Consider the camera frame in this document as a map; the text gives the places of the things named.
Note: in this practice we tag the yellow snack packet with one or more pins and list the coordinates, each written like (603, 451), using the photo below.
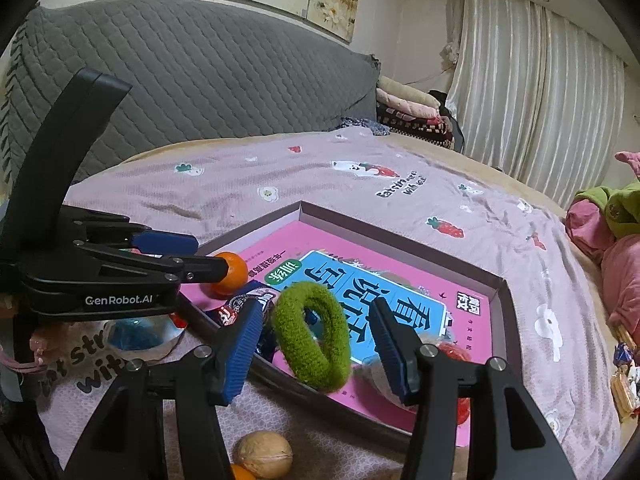
(622, 397)

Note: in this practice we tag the green fuzzy hair scrunchie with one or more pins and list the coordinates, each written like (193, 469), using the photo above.
(310, 360)

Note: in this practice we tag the white floral scrunchie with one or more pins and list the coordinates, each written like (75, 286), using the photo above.
(635, 377)

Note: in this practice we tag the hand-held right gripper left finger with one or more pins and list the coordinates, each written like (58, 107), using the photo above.
(240, 355)

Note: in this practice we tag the white curtain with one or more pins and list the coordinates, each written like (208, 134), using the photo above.
(525, 85)

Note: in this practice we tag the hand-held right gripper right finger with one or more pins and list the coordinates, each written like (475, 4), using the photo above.
(392, 355)

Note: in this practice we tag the blue knitted cloth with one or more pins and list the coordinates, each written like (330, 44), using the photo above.
(362, 126)

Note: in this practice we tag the blue jelly cup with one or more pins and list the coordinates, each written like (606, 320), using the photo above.
(130, 335)

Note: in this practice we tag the dark patterned folded blanket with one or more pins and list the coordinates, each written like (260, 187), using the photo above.
(415, 130)

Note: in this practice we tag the red jelly cup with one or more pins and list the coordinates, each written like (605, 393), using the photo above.
(452, 352)

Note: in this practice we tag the blue candy wrapper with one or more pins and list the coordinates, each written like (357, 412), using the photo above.
(624, 353)

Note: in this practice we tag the pink folded blanket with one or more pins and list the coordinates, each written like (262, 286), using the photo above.
(400, 107)

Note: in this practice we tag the pink strawberry printed blanket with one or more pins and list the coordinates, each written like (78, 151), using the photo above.
(400, 185)

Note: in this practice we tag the grey quilted headboard cover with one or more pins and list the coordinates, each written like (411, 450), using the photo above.
(200, 70)

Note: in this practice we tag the beige folded blanket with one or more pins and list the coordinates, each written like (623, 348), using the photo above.
(405, 91)

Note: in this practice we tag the green blanket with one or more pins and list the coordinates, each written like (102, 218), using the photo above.
(620, 205)

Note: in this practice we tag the brown walnut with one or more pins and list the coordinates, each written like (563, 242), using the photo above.
(262, 455)

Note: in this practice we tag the pink book with blue label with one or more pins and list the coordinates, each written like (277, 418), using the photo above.
(470, 330)

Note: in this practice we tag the orange tangerine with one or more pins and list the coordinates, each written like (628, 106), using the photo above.
(241, 474)
(235, 272)

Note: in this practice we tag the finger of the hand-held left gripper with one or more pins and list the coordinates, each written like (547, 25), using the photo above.
(165, 244)
(200, 269)

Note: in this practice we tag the blue snack packet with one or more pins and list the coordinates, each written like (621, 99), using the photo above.
(232, 312)

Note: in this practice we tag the black fabric item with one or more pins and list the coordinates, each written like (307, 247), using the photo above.
(452, 120)

